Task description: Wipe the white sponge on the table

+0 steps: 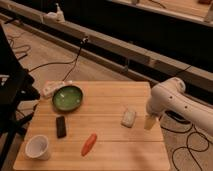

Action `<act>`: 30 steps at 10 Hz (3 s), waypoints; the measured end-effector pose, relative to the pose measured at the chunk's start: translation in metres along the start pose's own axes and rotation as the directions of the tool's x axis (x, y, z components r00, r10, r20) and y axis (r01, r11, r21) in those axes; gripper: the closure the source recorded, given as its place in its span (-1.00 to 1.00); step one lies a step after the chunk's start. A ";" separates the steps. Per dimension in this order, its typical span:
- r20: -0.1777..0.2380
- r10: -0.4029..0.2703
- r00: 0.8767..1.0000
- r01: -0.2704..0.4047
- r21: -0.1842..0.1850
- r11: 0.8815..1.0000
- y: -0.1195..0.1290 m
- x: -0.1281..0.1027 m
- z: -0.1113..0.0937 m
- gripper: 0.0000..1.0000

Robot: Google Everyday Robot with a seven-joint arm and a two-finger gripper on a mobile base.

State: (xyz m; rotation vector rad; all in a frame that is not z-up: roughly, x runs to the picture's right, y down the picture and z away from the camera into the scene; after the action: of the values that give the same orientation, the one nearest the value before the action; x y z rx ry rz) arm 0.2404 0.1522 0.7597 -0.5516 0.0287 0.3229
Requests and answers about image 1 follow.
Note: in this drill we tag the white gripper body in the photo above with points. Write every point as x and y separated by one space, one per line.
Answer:
150 120

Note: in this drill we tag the white sponge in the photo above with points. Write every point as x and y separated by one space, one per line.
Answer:
128 118

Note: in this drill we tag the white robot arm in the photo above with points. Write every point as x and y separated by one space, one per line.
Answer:
169 95

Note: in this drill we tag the orange carrot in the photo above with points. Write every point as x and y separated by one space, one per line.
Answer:
88 145

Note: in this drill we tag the green bowl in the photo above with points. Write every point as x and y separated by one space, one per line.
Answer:
67 98

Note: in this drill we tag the black rectangular block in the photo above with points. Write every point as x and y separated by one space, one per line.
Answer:
60 127

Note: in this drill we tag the white power strip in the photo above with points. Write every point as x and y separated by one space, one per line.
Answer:
50 87

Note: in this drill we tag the white paper cup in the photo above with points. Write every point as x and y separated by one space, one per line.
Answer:
37 147

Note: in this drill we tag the black chair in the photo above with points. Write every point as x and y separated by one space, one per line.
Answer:
18 87

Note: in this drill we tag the white object on ledge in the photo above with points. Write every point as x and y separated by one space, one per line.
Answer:
57 16

